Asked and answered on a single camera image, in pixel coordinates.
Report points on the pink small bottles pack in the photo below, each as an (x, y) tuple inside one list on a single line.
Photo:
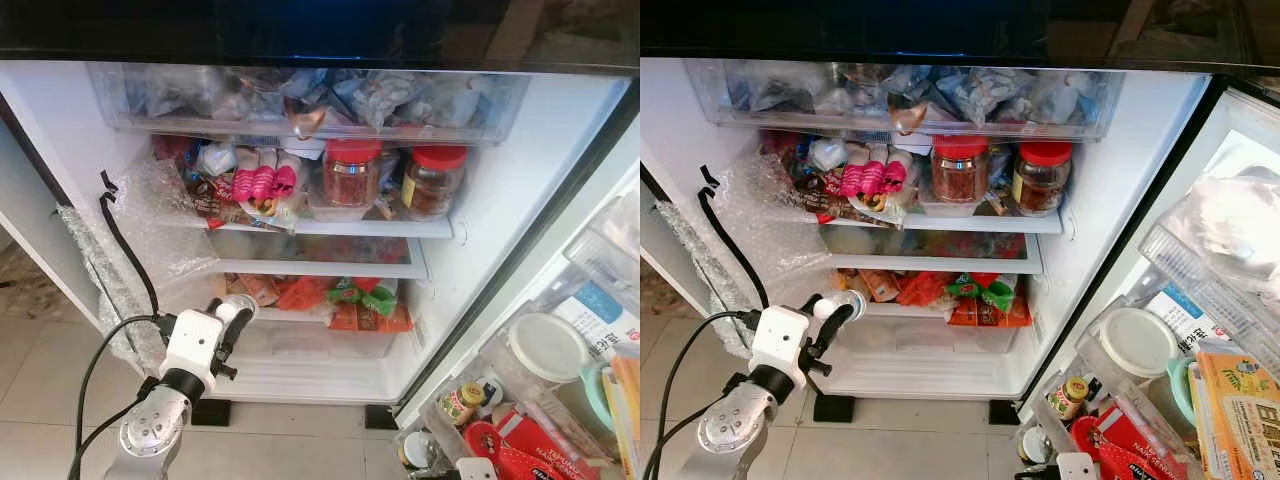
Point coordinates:
[(873, 175), (265, 180)]

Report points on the black white refrigerator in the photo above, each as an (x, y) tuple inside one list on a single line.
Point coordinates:
[(1120, 200), (500, 200)]

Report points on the clear flat drawer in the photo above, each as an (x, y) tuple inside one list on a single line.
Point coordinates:
[(320, 255), (930, 250)]

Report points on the clear bubble wrap sheet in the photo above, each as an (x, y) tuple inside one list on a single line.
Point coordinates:
[(750, 220), (150, 230)]

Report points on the clear crisper drawer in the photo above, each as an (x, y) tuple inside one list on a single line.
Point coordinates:
[(940, 342), (330, 345)]

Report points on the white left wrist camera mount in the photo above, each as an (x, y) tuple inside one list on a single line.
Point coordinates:
[(195, 345), (782, 340)]

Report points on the small yellow lid jar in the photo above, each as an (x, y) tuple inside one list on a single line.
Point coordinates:
[(1067, 398), (461, 405)]

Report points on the orange yellow box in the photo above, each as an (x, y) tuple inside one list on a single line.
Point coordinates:
[(628, 410), (1240, 415)]

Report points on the red lid chili jar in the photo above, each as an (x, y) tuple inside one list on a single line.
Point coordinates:
[(959, 172), (351, 175)]

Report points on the patterned floor mat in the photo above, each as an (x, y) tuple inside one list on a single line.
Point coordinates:
[(655, 300), (15, 285)]

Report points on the green snack packet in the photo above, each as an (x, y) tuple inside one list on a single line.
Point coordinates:
[(982, 292), (365, 297)]

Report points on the red food package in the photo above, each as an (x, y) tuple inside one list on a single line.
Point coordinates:
[(530, 445), (1130, 445)]

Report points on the clear door shelf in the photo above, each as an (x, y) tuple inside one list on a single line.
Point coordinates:
[(1200, 300), (600, 275)]

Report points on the teal cup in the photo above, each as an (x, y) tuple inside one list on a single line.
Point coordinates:
[(1182, 390), (597, 395)]

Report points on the black refrigerator foot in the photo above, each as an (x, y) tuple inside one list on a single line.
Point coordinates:
[(211, 412), (833, 408), (1005, 413), (382, 417)]

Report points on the orange snack packets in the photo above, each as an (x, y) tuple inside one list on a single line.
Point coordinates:
[(375, 320), (995, 315)]

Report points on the white blue carton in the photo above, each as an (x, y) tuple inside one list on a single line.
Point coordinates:
[(600, 315), (1185, 315)]

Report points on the clear chiller drawer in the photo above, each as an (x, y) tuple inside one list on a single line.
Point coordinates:
[(300, 100), (900, 98)]

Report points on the white lid round container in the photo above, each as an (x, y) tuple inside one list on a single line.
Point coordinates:
[(1140, 342), (547, 348)]

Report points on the small white knotted bag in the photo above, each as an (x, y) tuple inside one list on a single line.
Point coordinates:
[(827, 155), (217, 160)]

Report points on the large crumpled white bag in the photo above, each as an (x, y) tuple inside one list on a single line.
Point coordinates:
[(625, 225), (1225, 220)]

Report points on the red snack packet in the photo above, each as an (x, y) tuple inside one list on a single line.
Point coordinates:
[(302, 293), (922, 289)]

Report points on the glass refrigerator shelf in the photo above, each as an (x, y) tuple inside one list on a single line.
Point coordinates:
[(380, 228), (990, 223)]

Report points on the white refrigerator door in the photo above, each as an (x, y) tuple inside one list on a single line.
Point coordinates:
[(1240, 130), (530, 280)]

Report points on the red lid jar yellow label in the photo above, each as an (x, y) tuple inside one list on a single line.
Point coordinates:
[(1043, 180), (437, 185)]

